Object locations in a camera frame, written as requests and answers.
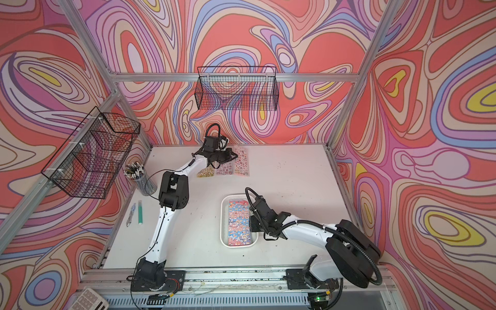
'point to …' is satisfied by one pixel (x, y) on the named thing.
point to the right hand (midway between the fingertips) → (254, 228)
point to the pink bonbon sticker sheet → (241, 163)
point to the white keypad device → (90, 299)
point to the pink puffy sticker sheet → (226, 168)
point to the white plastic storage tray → (223, 222)
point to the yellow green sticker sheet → (208, 172)
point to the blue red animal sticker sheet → (239, 222)
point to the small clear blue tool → (129, 219)
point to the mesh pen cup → (146, 185)
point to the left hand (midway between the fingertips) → (239, 155)
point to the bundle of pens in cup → (134, 170)
